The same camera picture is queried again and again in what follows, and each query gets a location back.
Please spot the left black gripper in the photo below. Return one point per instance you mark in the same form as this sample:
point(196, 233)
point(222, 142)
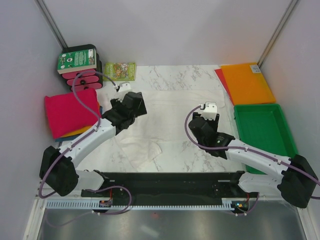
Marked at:
point(141, 110)

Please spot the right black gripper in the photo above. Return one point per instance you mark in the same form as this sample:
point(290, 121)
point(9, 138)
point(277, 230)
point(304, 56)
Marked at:
point(214, 123)

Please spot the white t shirt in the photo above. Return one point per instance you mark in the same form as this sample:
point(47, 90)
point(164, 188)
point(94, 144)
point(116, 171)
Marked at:
point(157, 142)

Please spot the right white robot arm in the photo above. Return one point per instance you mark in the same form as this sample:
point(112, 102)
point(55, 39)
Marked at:
point(291, 178)

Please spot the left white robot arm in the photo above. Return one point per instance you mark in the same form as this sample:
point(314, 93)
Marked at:
point(58, 166)

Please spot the lime green picture book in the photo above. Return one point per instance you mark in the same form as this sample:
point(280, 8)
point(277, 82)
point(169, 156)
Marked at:
point(121, 71)

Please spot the black pink drawer unit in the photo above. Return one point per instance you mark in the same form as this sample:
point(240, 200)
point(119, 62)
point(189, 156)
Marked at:
point(85, 79)

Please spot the green plastic tray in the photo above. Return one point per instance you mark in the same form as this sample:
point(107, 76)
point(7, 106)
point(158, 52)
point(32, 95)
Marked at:
point(265, 127)

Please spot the orange plastic board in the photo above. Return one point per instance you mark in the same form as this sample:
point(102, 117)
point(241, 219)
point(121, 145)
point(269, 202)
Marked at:
point(246, 84)

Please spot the red plastic board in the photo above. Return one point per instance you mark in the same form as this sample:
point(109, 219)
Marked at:
point(222, 79)

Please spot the yellow folded t shirt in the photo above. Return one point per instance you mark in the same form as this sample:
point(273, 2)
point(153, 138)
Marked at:
point(76, 132)

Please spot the pink folded t shirt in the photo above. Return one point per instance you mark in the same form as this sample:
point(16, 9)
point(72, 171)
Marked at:
point(66, 113)

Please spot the blue folded t shirt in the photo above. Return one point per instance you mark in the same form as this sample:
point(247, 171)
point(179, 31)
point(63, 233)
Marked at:
point(71, 137)

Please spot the green book on drawers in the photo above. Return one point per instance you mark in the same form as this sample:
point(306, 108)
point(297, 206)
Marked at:
point(77, 61)

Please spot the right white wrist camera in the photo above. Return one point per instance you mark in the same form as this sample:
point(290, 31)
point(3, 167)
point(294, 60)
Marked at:
point(209, 111)

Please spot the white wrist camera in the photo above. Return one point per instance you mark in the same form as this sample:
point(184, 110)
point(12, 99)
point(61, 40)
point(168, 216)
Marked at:
point(209, 111)
point(124, 87)

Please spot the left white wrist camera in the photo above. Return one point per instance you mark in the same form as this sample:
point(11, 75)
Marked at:
point(124, 87)

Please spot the right aluminium corner post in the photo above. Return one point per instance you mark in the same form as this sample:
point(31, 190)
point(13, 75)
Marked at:
point(278, 30)

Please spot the aluminium corner post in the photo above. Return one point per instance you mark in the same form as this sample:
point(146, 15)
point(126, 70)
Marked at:
point(278, 30)
point(51, 23)

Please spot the white slotted cable duct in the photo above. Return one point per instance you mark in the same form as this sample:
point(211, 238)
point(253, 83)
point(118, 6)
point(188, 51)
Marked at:
point(150, 204)

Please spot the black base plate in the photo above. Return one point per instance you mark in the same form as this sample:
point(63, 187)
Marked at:
point(170, 188)

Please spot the left aluminium corner post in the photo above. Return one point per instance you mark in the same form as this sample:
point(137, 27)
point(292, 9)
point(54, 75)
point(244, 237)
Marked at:
point(51, 23)

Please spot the aluminium rail frame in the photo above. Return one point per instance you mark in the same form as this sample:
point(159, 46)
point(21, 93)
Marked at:
point(74, 219)

